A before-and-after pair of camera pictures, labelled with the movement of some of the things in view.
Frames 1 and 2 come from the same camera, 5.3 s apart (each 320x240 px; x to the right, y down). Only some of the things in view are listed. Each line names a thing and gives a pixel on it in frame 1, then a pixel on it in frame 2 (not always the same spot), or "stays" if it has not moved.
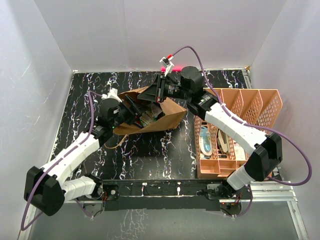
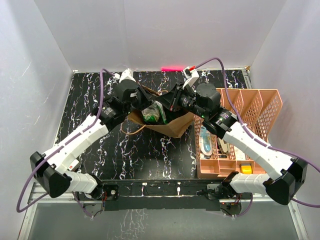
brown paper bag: [171, 118] → [174, 129]
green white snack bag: [151, 115] stays
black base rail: [129, 194] stays
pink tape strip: [163, 69] stays
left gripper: [134, 110] → [147, 100]
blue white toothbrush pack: [205, 140] stays
